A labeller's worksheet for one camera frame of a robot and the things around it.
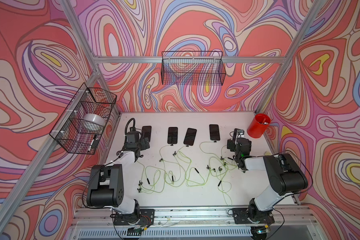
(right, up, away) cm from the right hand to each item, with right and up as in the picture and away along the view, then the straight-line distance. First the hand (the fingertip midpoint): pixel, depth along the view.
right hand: (238, 142), depth 96 cm
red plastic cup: (+15, +11, +4) cm, 19 cm away
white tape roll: (-80, +13, -24) cm, 85 cm away
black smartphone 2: (-44, +4, +11) cm, 45 cm away
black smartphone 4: (-14, +5, +9) cm, 17 cm away
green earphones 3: (-34, -16, -7) cm, 38 cm away
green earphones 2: (-50, -11, -3) cm, 51 cm away
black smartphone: (-63, +7, +11) cm, 64 cm away
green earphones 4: (-16, -19, -9) cm, 27 cm away
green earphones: (-54, -21, -10) cm, 59 cm away
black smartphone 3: (-31, +3, +9) cm, 33 cm away
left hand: (-64, +1, -2) cm, 64 cm away
